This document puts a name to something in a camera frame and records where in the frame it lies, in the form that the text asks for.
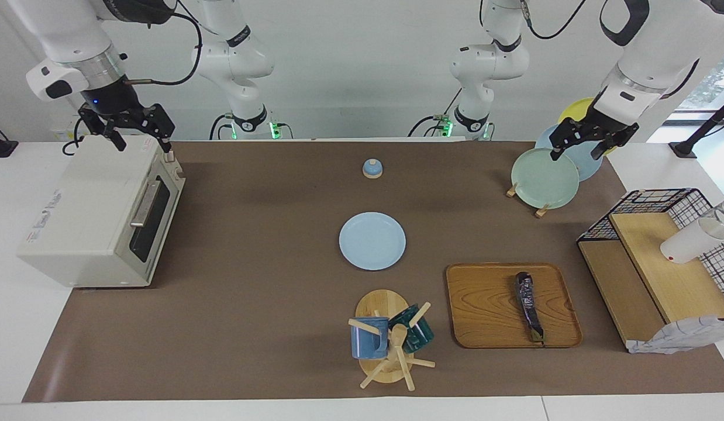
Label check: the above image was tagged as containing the yellow plate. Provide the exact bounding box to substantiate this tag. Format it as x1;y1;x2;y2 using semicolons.
558;98;617;156

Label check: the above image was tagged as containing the blue mug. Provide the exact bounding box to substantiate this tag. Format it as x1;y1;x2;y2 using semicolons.
350;317;391;360

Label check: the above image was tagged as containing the black camera stand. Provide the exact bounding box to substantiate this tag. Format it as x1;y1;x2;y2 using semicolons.
669;94;724;158

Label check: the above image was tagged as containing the pale green plate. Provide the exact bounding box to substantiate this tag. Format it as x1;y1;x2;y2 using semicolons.
511;148;580;210

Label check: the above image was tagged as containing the white toaster oven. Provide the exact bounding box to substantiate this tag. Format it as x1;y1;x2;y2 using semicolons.
17;136;186;288

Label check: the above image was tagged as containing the wooden plate rack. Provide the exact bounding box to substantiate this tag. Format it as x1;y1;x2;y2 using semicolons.
506;182;551;219

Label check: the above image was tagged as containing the black oven power cable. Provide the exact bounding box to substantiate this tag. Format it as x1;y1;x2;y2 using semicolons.
62;117;85;156

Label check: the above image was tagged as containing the brown table mat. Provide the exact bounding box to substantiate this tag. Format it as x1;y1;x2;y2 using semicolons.
22;140;724;403

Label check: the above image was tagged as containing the white cup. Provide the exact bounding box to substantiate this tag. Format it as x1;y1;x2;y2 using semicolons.
660;218;724;264

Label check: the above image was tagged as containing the glass oven door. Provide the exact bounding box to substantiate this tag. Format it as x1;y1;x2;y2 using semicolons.
123;164;185;280

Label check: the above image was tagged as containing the dark green mug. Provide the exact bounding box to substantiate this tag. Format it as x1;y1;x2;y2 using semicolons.
388;304;435;354

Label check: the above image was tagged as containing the glass window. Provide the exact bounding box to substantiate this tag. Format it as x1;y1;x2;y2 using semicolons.
675;50;724;115

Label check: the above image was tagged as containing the large light blue plate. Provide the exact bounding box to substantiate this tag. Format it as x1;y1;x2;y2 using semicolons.
535;124;604;182

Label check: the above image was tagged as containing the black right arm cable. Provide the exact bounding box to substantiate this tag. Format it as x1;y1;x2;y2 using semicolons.
127;12;204;87

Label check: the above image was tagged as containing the black arm base cable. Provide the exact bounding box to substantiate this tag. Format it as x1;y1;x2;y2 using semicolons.
409;88;463;138
210;113;234;141

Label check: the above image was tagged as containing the wooden mug tree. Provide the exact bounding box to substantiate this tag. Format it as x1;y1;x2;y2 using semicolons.
347;289;436;391

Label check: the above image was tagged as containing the wooden serving tray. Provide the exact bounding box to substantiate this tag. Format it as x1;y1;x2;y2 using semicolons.
446;263;583;349

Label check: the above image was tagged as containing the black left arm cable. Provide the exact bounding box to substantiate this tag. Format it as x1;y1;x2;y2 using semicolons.
519;0;589;40

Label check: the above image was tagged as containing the small light blue plate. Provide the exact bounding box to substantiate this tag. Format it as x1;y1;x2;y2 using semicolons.
339;212;407;271

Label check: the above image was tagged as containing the wire and wood shelf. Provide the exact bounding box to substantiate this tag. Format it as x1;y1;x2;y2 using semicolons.
577;187;724;351

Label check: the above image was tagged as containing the white patterned cloth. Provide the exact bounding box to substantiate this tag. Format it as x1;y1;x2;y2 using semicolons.
626;315;724;355

